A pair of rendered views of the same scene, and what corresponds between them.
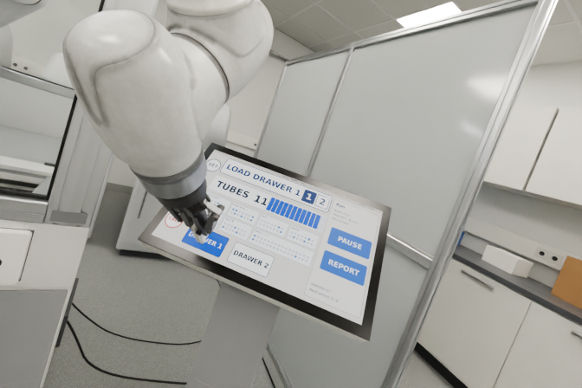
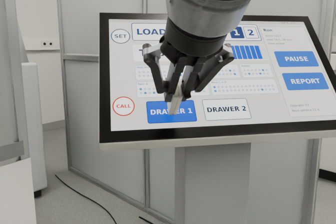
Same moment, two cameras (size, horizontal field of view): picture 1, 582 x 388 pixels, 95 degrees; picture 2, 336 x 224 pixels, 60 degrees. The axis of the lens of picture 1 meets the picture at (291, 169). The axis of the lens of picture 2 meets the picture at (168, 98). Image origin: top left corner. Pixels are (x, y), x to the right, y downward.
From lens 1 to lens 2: 0.33 m
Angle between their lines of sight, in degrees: 19
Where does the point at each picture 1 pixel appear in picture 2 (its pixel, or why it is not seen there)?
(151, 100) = not seen: outside the picture
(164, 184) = (240, 8)
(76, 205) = (6, 134)
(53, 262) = (7, 216)
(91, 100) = not seen: outside the picture
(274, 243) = (236, 86)
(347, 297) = (324, 103)
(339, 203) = (266, 28)
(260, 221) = not seen: hidden behind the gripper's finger
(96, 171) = (10, 81)
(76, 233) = (19, 169)
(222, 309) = (195, 180)
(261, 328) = (239, 178)
